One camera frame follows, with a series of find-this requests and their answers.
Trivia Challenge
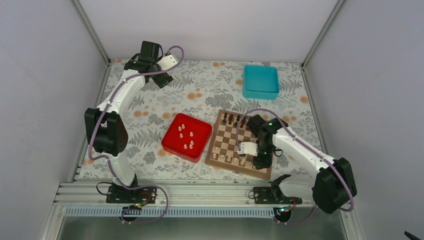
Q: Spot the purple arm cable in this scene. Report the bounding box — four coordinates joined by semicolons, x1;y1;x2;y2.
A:
235;108;355;226
86;45;185;225

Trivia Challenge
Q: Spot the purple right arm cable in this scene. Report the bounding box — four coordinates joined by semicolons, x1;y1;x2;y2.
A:
235;108;355;226

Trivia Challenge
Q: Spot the aluminium front rail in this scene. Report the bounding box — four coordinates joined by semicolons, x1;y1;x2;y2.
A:
41;180;364;240

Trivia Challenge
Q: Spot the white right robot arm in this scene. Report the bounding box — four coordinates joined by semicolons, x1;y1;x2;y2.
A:
239;114;358;214

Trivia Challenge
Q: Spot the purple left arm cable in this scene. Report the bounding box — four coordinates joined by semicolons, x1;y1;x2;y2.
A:
86;45;185;225

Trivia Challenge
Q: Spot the wooden chessboard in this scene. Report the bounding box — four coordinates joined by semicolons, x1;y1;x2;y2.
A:
205;109;272;180

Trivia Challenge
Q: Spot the red square plastic tray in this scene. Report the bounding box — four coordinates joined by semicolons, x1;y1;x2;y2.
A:
161;113;213;163

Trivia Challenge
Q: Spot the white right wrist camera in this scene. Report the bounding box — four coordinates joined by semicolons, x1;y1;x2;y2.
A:
237;142;258;156

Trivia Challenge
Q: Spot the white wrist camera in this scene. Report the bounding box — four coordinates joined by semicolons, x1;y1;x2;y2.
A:
237;142;258;156
157;54;179;71

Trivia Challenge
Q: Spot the floral patterned table mat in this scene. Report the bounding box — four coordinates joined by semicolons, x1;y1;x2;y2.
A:
123;60;321;180

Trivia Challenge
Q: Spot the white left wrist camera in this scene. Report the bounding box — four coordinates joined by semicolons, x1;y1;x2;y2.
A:
157;54;179;71

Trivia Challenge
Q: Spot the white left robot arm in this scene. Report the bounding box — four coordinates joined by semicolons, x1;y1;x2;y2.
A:
84;41;181;207

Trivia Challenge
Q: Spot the aluminium corner frame post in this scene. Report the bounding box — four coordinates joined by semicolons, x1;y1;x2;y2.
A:
71;0;111;66

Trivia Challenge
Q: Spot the right aluminium frame post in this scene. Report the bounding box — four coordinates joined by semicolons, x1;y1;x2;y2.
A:
301;0;346;71

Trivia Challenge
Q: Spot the teal square plastic bin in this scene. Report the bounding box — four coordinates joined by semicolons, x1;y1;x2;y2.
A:
242;65;280;100

